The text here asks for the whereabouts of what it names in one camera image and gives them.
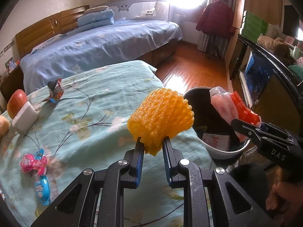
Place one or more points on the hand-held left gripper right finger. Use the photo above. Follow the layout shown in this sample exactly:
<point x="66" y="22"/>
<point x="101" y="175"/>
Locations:
<point x="167" y="165"/>

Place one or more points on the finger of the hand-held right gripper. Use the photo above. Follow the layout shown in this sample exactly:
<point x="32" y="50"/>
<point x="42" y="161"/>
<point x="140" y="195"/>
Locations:
<point x="248" y="132"/>

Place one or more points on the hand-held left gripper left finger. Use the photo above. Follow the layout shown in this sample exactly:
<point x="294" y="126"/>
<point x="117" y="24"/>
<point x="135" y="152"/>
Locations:
<point x="139" y="163"/>

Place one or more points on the red white plastic bag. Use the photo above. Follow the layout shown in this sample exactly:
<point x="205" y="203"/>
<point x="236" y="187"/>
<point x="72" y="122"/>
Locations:
<point x="227" y="108"/>

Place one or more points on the red white carton box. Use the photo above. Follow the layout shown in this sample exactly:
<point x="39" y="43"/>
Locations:
<point x="216" y="141"/>

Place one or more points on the round trash bin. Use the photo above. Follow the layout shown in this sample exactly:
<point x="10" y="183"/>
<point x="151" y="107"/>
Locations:
<point x="217" y="152"/>

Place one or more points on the large yellow foam fruit net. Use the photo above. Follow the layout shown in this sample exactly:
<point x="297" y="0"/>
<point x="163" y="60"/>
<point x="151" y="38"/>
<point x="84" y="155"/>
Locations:
<point x="161" y="115"/>

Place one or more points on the blue oval toy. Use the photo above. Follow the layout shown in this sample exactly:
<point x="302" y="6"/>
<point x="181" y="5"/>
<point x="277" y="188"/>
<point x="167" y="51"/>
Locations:
<point x="42" y="189"/>

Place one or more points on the pink candy wrapper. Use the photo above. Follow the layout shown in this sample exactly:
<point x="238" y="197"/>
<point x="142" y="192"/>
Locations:
<point x="30" y="163"/>

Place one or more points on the silver foil wrapper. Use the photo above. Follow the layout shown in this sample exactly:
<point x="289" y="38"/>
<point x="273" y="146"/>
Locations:
<point x="55" y="92"/>

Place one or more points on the white foam block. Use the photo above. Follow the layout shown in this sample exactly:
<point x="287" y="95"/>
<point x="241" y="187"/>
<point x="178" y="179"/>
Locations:
<point x="23" y="118"/>

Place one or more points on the person's right hand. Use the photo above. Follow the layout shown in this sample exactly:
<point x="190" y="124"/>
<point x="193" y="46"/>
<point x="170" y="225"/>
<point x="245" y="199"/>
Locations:
<point x="284" y="194"/>

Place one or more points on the black glass cabinet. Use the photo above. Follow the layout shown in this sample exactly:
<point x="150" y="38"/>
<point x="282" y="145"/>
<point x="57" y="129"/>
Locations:
<point x="260" y="80"/>

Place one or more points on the brown plush toy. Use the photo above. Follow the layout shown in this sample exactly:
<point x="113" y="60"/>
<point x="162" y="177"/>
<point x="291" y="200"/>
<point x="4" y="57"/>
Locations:
<point x="274" y="46"/>

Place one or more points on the stack of green boxes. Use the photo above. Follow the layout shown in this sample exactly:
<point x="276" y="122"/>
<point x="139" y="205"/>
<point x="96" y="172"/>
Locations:
<point x="254" y="24"/>

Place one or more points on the red coat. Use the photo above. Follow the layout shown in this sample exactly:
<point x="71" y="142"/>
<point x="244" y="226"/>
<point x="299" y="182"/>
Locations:
<point x="214" y="19"/>

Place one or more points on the bed with blue sheet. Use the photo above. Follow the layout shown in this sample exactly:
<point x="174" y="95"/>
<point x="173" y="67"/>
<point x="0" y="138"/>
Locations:
<point x="94" y="49"/>

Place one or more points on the red yellow apple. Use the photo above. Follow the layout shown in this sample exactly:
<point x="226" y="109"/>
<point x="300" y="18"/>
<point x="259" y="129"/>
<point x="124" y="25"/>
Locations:
<point x="16" y="100"/>

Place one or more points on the folded blue quilt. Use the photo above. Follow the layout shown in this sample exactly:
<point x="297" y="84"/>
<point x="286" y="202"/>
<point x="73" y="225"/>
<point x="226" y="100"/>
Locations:
<point x="95" y="19"/>

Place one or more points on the flat blue white pillow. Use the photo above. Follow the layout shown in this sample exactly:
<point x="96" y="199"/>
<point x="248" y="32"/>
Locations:
<point x="47" y="43"/>

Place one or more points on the wooden nightstand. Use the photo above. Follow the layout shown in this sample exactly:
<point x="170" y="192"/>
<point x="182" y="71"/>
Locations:
<point x="9" y="82"/>

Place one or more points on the beige pillow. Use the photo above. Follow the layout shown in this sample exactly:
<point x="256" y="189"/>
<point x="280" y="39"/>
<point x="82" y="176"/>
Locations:
<point x="95" y="9"/>

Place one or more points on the wooden headboard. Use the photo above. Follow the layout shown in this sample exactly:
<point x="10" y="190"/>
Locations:
<point x="35" y="35"/>

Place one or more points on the grey bed guard rail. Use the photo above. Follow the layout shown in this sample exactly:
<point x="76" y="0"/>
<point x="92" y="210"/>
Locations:
<point x="132" y="8"/>

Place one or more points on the photo frame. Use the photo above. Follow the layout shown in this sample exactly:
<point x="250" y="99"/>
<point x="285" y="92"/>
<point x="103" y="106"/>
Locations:
<point x="11" y="64"/>

